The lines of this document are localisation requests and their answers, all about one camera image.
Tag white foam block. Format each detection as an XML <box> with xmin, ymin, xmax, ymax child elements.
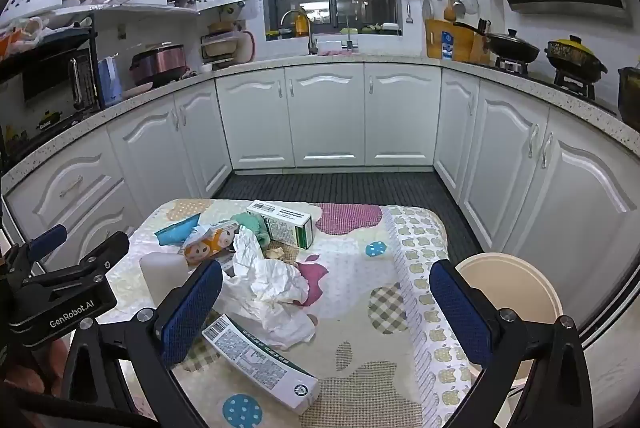
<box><xmin>139</xmin><ymin>252</ymin><xmax>190</xmax><ymax>305</ymax></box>

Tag orange cartoon snack bag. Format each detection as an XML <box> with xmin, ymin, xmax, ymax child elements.
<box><xmin>181</xmin><ymin>221</ymin><xmax>240</xmax><ymax>266</ymax></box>

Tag white paper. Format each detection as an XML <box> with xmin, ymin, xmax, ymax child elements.
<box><xmin>214</xmin><ymin>226</ymin><xmax>316</xmax><ymax>350</ymax></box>

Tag long white green toothpaste box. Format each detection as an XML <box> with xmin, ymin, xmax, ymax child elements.
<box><xmin>202</xmin><ymin>315</ymin><xmax>321</xmax><ymax>415</ymax></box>

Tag beige plastic trash bin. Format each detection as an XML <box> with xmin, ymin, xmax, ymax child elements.
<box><xmin>455</xmin><ymin>251</ymin><xmax>564</xmax><ymax>384</ymax></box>

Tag white lower kitchen cabinets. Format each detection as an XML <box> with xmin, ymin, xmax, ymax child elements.
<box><xmin>2</xmin><ymin>59</ymin><xmax>639</xmax><ymax>325</ymax></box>

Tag chrome kitchen faucet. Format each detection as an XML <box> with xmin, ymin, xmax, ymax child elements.
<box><xmin>280</xmin><ymin>8</ymin><xmax>318</xmax><ymax>55</ymax></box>

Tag person's left hand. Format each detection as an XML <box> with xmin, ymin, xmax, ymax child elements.
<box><xmin>4</xmin><ymin>339</ymin><xmax>68</xmax><ymax>396</ymax></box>

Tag blue snack packet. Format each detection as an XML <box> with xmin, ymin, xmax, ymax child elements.
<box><xmin>155</xmin><ymin>213</ymin><xmax>201</xmax><ymax>246</ymax></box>

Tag green crumpled cloth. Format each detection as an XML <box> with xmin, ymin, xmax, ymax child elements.
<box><xmin>231</xmin><ymin>212</ymin><xmax>271</xmax><ymax>248</ymax></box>

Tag white green medicine box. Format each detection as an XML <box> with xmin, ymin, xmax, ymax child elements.
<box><xmin>246</xmin><ymin>200</ymin><xmax>314</xmax><ymax>250</ymax></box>

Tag patterned quilted table cover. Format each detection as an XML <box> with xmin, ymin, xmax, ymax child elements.
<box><xmin>98</xmin><ymin>197</ymin><xmax>482</xmax><ymax>428</ymax></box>

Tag black microwave oven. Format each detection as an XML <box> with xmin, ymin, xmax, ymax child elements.
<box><xmin>1</xmin><ymin>24</ymin><xmax>104</xmax><ymax>163</ymax></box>

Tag pink rice cooker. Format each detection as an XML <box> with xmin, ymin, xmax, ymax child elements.
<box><xmin>129</xmin><ymin>44</ymin><xmax>188</xmax><ymax>88</ymax></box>

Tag yellow lidded pot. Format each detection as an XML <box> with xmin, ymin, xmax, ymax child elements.
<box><xmin>544</xmin><ymin>34</ymin><xmax>608</xmax><ymax>83</ymax></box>

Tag wooden cutting board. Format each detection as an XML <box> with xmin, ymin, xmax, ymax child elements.
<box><xmin>424</xmin><ymin>18</ymin><xmax>490</xmax><ymax>65</ymax></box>

